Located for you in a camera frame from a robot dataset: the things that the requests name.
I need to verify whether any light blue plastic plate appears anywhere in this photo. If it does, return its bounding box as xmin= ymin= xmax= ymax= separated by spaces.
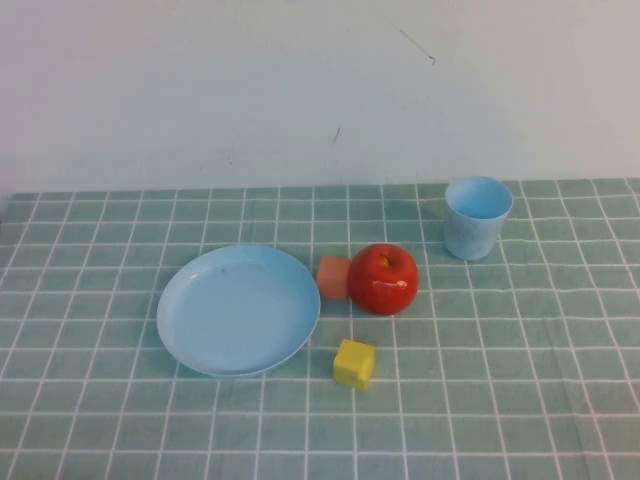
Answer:
xmin=156 ymin=244 xmax=322 ymax=379

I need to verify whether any orange foam cube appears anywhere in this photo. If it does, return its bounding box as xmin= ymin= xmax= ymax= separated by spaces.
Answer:
xmin=316 ymin=255 xmax=354 ymax=301

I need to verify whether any yellow foam cube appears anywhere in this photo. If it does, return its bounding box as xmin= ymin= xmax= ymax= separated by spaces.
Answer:
xmin=332 ymin=338 xmax=376 ymax=392

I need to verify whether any green checked tablecloth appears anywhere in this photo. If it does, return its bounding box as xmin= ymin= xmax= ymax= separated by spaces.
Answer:
xmin=0 ymin=178 xmax=640 ymax=480

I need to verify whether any light blue plastic cup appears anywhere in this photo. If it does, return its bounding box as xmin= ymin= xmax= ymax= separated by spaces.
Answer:
xmin=443 ymin=175 xmax=515 ymax=262

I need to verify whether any red apple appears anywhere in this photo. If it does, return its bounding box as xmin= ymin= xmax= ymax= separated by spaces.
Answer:
xmin=347 ymin=243 xmax=420 ymax=317

